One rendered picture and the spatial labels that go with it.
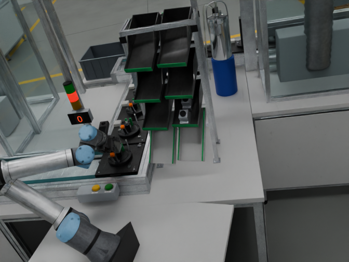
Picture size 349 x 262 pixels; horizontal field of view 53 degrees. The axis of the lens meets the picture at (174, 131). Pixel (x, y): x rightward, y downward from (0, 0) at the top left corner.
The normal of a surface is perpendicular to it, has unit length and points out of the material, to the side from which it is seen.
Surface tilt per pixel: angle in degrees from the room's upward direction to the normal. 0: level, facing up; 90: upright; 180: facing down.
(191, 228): 0
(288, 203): 0
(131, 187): 90
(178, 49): 25
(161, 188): 0
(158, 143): 45
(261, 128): 90
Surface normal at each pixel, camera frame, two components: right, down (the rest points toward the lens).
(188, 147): -0.32, -0.14
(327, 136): -0.09, 0.59
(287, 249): -0.19, -0.80
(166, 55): -0.29, -0.48
